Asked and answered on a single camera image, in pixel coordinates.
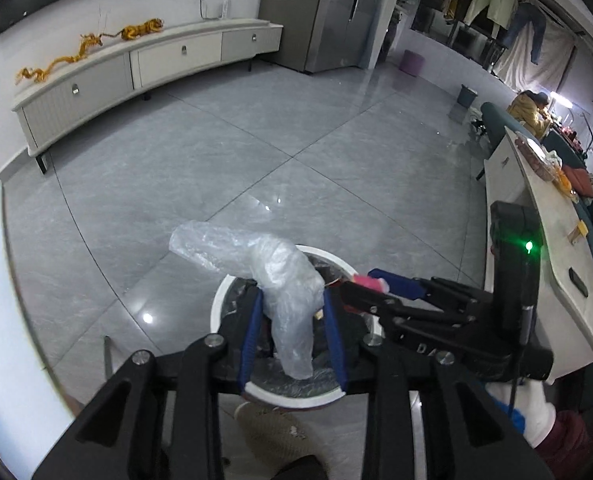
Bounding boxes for white long table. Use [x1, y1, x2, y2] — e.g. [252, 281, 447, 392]
[483, 127, 593, 387]

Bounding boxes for purple stool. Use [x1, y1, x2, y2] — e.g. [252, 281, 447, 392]
[399, 50, 425, 77]

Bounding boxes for clear plastic bag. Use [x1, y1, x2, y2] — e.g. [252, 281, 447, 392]
[169, 220, 327, 381]

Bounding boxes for white hanging sheet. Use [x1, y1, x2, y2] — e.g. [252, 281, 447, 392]
[494, 22, 576, 94]

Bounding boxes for plate of snacks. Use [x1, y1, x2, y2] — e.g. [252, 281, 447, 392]
[514, 131, 563, 181]

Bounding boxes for small grey bin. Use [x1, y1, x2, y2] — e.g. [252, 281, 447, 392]
[454, 84, 479, 109]

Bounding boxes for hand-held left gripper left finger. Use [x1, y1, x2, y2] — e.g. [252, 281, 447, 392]
[31, 280, 265, 480]

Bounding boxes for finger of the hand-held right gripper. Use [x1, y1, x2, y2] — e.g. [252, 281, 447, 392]
[368, 268, 493, 312]
[341, 282, 493, 333]

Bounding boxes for grey refrigerator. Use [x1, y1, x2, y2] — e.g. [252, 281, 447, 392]
[258, 0, 393, 75]

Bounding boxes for beige slipper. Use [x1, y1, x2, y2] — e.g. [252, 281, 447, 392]
[234, 402, 328, 480]

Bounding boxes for black phone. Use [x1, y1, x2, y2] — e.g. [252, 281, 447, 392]
[568, 267, 589, 298]

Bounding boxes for white television cabinet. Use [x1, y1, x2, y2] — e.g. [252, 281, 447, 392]
[11, 16, 284, 175]

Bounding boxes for white round trash bin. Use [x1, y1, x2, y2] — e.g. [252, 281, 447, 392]
[210, 245, 385, 410]

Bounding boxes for hanging blue jeans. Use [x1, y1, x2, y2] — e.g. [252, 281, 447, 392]
[501, 2, 548, 64]

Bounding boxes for pale yellow hanging jacket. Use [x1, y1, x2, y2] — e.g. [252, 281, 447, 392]
[464, 0, 519, 37]

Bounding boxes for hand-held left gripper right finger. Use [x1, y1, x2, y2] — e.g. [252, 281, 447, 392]
[321, 287, 552, 480]

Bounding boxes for person's right hand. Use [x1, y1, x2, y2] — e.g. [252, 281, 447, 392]
[485, 381, 558, 448]

